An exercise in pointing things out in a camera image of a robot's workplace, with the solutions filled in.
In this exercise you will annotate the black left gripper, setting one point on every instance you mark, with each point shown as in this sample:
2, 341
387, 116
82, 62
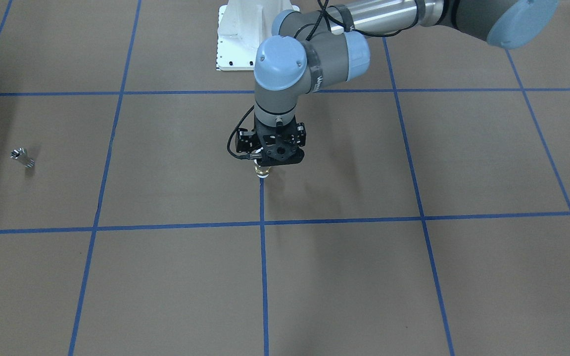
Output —
245, 142

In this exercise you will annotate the white PPR brass valve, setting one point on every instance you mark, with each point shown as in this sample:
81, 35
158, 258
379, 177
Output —
262, 172

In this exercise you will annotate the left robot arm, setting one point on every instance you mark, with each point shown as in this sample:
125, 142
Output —
307, 52

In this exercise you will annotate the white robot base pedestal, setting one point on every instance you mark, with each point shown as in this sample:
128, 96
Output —
242, 26

